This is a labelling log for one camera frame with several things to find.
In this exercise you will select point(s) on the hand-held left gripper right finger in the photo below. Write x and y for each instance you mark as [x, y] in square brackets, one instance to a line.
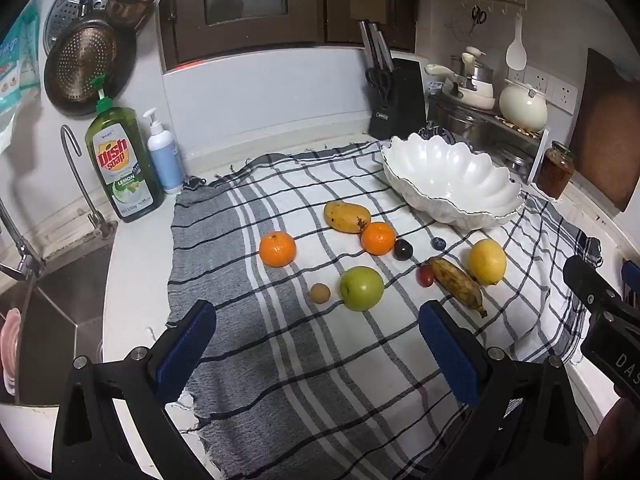
[450, 355]

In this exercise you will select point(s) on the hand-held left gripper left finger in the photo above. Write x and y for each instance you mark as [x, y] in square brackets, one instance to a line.
[185, 352]

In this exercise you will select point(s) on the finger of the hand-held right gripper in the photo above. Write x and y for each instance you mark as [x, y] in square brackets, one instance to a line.
[632, 282]
[592, 290]

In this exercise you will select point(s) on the spotted yellow banana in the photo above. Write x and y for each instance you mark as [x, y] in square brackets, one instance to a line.
[457, 285]

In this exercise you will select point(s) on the yellow lemon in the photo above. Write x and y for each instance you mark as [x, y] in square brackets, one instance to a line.
[487, 262]

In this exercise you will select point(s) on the green apple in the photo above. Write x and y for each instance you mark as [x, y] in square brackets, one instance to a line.
[361, 288]

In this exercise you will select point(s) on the blueberry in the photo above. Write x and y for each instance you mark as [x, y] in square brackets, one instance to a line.
[438, 243]

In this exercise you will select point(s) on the brown longan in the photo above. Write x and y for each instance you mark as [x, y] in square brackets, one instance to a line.
[320, 293]

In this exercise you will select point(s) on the white scalloped bowl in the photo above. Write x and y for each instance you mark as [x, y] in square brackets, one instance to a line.
[450, 180]

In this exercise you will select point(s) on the dark plum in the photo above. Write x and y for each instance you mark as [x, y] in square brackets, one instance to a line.
[403, 250]

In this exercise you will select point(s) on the glass jar of red sauce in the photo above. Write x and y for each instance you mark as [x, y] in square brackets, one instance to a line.
[555, 172]

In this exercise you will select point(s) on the grey white plaid cloth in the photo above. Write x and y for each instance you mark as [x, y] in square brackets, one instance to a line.
[310, 360]

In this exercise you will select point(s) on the steel sink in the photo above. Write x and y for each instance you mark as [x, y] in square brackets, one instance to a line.
[55, 310]

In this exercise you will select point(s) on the large orange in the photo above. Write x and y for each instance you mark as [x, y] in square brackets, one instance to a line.
[378, 238]

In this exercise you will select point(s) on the small mandarin orange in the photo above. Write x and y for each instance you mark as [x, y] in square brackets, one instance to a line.
[277, 249]

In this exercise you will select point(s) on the white kitchen rack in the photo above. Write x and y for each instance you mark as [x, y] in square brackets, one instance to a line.
[542, 155]

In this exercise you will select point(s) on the brown wooden cutting board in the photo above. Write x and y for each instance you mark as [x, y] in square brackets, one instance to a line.
[610, 130]

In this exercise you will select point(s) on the steel pot with lid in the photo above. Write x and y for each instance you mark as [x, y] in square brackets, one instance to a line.
[512, 157]

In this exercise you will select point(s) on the yellow mango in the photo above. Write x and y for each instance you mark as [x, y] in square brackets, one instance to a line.
[346, 216]

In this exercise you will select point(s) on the pink dish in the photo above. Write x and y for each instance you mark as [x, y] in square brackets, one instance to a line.
[11, 355]

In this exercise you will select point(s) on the steel kitchen faucet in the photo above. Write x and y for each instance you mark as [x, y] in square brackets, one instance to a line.
[22, 252]

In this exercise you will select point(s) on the cream kettle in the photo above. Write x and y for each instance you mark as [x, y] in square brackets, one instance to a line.
[522, 107]

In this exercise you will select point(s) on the white pump bottle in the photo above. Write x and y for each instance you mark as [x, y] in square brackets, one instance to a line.
[164, 157]

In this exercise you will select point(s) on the thin hooked steel faucet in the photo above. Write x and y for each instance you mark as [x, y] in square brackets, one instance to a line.
[82, 185]

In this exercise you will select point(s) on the green dish soap bottle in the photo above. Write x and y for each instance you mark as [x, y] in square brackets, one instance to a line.
[122, 165]

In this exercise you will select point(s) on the large steel pot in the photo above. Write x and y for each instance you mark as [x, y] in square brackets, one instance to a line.
[462, 122]

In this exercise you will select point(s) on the cream saucepan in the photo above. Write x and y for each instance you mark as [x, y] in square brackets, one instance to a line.
[470, 97]

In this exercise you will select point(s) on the small steel pot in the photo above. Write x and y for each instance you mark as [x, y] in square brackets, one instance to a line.
[482, 72]

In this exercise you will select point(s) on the white rice paddle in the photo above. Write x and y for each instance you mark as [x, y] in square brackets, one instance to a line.
[516, 52]

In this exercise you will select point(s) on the black knife block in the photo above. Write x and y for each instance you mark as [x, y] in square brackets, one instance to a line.
[400, 105]

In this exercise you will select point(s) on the black kitchen scissors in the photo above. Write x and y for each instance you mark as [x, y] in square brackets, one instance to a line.
[380, 82]

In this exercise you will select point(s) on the hanging black scissors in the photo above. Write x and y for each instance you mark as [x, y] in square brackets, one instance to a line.
[478, 17]

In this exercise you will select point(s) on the copper perforated pan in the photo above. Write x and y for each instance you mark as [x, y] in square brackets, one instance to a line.
[82, 67]

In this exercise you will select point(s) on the light blue plastic packet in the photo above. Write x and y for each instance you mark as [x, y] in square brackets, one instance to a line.
[15, 75]

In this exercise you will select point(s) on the dark brown cabinet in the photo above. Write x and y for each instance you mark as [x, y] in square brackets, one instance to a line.
[300, 5]

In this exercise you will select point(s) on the round steel steamer plate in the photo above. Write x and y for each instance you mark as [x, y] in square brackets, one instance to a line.
[67, 5]

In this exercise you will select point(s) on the white wall outlet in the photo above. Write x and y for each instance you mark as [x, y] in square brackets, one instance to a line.
[564, 95]
[536, 79]

